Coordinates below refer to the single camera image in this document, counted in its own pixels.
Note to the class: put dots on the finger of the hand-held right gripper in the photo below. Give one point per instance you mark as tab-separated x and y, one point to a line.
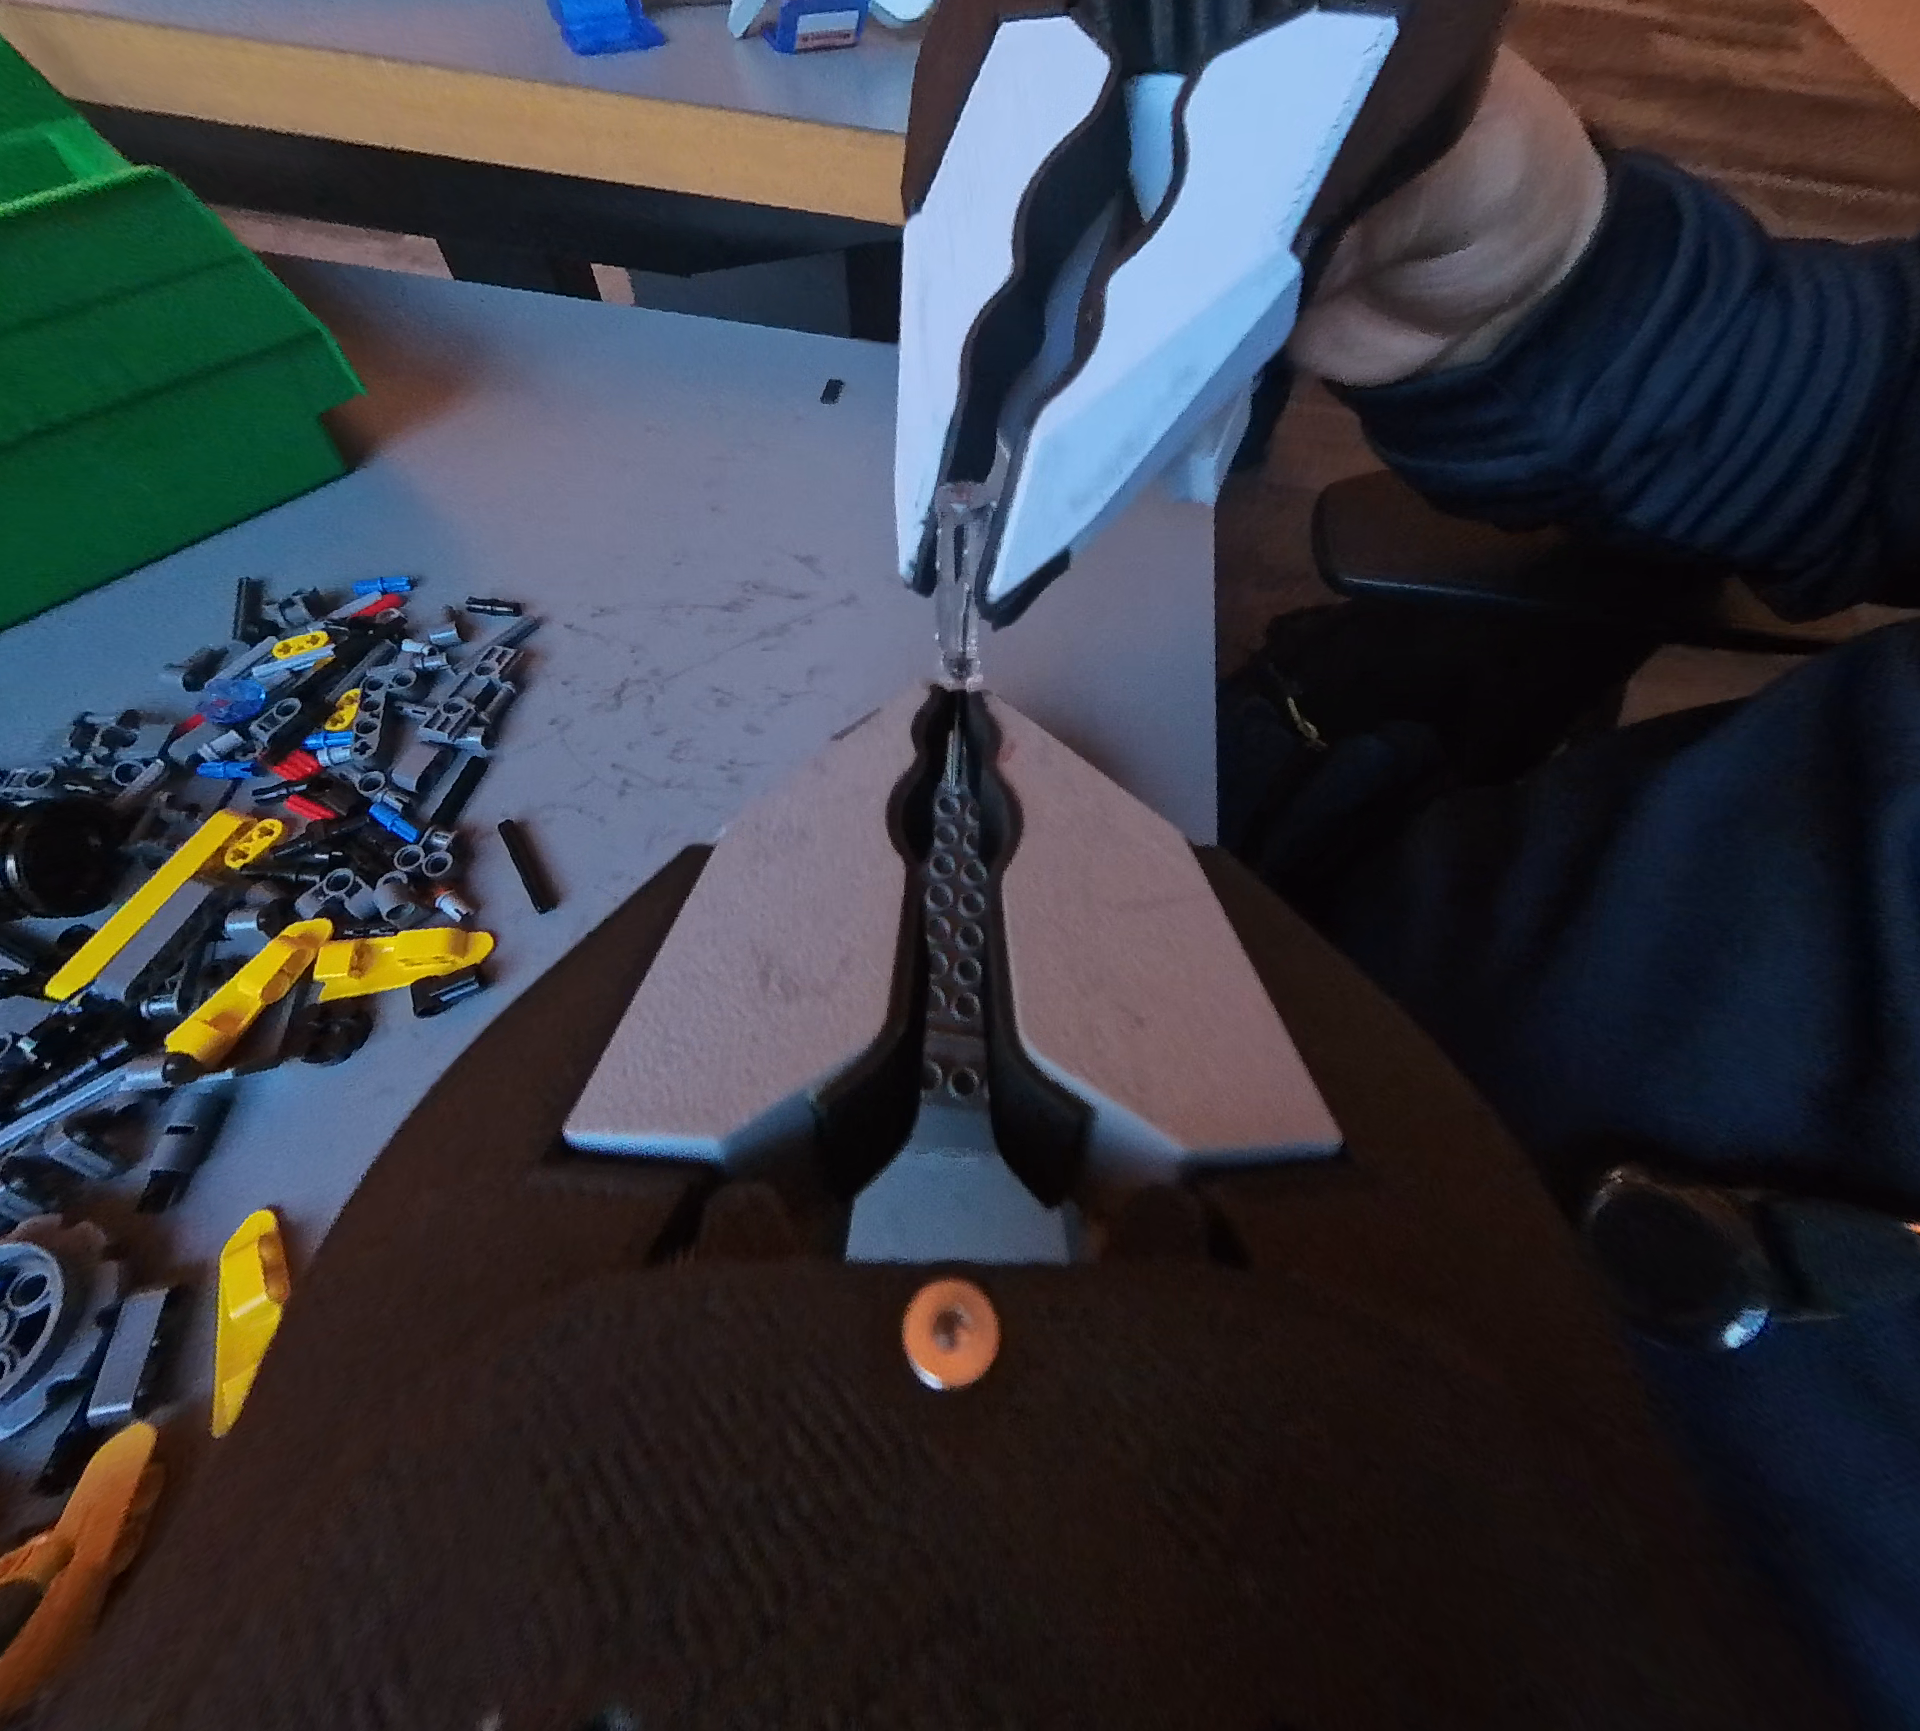
959	249
1216	310

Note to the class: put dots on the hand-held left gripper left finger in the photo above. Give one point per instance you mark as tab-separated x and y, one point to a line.
734	996

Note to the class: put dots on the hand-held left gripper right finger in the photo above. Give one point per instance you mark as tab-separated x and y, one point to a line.
1163	978

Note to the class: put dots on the grey studded brick plate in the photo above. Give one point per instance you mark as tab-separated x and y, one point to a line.
948	949

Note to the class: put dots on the clear transparent brick piece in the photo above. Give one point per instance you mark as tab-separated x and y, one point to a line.
959	629

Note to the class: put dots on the person's right forearm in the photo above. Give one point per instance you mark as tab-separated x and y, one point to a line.
1725	381

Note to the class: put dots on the grey desk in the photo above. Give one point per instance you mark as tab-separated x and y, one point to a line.
676	532

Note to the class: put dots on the person's right hand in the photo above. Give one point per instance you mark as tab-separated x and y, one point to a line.
1454	232

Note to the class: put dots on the black lego pin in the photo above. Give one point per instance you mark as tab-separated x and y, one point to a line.
531	867

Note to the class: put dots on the person's dark clothing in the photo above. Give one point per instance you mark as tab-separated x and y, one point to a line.
1502	949

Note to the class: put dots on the pile of loose building bricks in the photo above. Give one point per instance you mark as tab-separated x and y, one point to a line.
348	773

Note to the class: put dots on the grey table with yellow edge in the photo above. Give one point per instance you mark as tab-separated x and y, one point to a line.
378	37

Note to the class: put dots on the green plastic bin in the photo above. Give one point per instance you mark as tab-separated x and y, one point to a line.
149	381

